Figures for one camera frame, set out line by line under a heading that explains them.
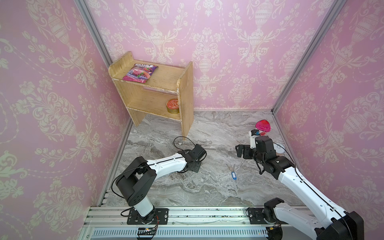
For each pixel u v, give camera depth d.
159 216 0.75
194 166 0.65
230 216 0.76
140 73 0.76
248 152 0.71
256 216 0.73
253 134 0.71
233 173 0.88
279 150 0.95
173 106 0.90
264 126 0.97
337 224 0.39
